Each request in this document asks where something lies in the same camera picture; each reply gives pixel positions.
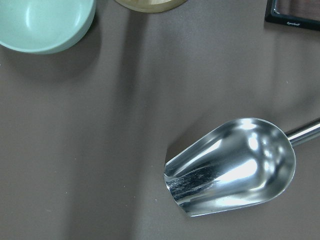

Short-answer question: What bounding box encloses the black framed tray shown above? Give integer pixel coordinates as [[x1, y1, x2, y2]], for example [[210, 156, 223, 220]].
[[264, 0, 320, 31]]

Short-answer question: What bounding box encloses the steel scoop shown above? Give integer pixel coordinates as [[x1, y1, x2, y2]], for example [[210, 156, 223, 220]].
[[163, 117, 320, 217]]

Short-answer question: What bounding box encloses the wooden mug tree stand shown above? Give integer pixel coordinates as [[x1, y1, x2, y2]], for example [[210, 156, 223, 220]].
[[115, 0, 187, 13]]

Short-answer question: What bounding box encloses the mint green bowl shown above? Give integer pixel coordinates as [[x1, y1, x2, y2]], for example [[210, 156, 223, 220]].
[[0, 0, 97, 55]]

